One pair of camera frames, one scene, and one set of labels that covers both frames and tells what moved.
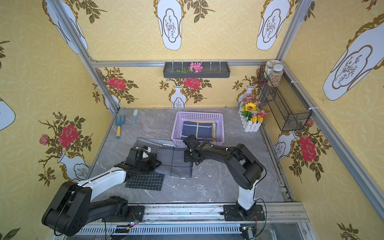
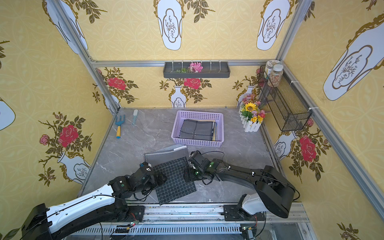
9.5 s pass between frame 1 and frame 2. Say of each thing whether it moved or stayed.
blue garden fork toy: stayed
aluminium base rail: stayed
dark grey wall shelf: stayed
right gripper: moved
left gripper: moved
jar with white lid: stayed
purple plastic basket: stayed
